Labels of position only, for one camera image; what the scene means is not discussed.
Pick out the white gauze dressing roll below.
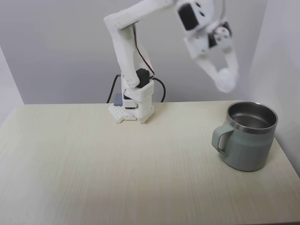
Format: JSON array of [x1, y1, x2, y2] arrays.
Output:
[[214, 67, 240, 93]]

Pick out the grey-green steel mug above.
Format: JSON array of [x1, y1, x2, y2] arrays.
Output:
[[211, 100, 278, 173]]

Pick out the grey clamp block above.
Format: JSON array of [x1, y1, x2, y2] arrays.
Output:
[[112, 93, 123, 106]]

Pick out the black power cable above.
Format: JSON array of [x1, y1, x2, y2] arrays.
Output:
[[153, 78, 166, 103]]

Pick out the black usb cable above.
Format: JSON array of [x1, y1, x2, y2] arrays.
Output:
[[106, 74, 123, 104]]

